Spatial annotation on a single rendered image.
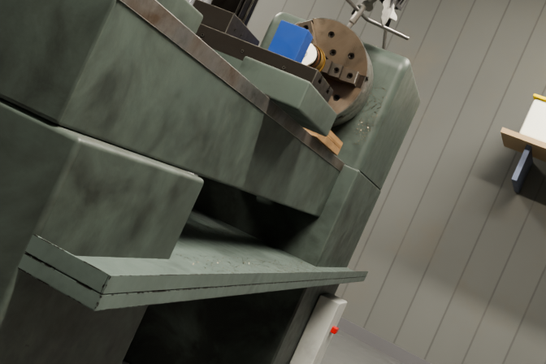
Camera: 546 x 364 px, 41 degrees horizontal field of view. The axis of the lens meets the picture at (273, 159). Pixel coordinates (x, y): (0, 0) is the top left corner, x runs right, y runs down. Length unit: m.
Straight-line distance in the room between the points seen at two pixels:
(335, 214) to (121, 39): 1.46
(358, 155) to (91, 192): 1.46
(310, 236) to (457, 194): 2.80
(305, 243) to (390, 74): 0.59
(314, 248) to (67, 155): 1.50
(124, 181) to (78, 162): 0.12
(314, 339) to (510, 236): 2.59
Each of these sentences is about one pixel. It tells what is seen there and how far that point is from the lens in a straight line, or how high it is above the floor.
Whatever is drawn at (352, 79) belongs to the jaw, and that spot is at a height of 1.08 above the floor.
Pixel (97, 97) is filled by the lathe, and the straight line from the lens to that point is 0.89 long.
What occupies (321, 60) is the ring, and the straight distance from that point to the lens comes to 2.06.
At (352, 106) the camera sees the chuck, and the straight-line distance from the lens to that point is 2.15.
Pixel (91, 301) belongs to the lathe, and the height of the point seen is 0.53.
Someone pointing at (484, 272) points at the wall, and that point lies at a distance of 4.91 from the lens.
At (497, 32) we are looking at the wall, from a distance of 5.22.
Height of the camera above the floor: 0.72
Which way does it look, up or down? 2 degrees up
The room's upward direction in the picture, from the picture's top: 24 degrees clockwise
